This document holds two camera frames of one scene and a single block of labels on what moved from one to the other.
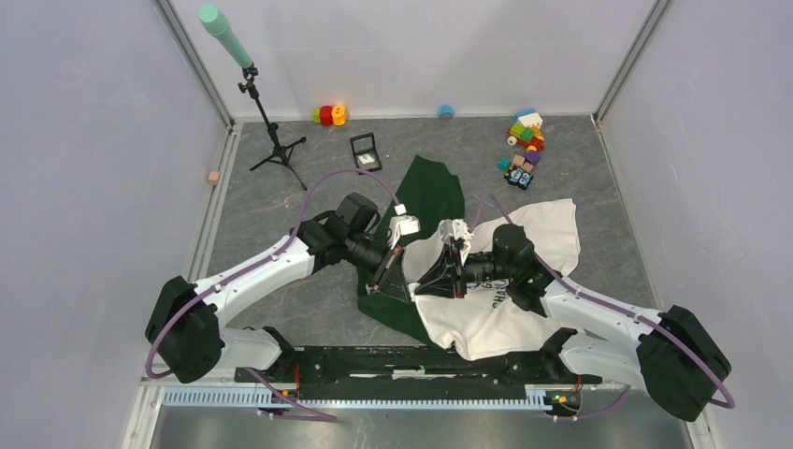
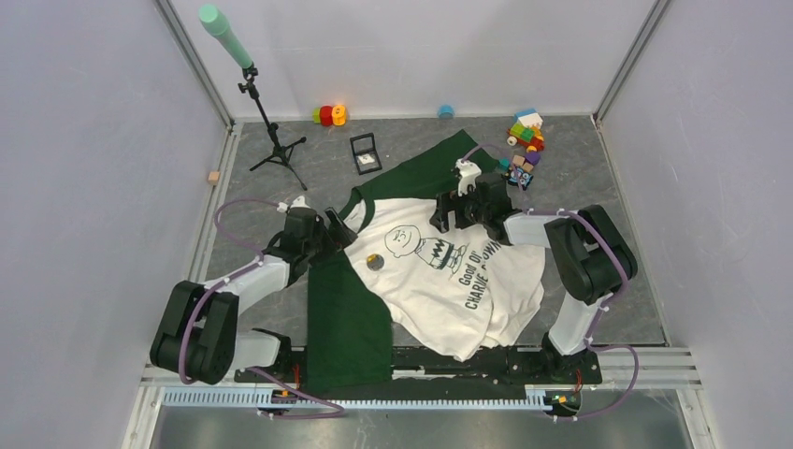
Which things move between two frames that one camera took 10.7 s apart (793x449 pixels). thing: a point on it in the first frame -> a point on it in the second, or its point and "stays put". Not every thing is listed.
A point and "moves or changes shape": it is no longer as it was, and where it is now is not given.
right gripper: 444,274 -> 450,201
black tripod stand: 281,152 stays put
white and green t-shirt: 487,322 moves or changes shape
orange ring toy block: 339,114 stays put
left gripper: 394,282 -> 342,235
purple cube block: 533,157 stays put
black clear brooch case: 365,151 stays put
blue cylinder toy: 445,111 stays put
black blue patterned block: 516,175 stays put
